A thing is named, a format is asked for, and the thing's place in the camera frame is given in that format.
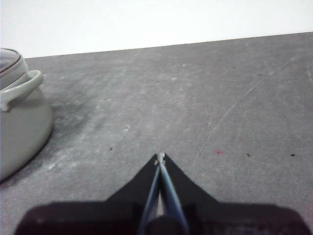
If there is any glass lid with green knob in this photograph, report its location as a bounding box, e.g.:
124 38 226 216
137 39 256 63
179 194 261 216
0 48 22 74

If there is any sage green electric cooking pot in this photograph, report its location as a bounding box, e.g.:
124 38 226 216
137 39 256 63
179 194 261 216
0 52 53 183

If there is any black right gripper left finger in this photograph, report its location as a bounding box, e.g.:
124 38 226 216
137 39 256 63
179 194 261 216
13 153 161 235

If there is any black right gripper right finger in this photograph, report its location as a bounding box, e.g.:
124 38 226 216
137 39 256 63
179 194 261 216
160 153 313 235

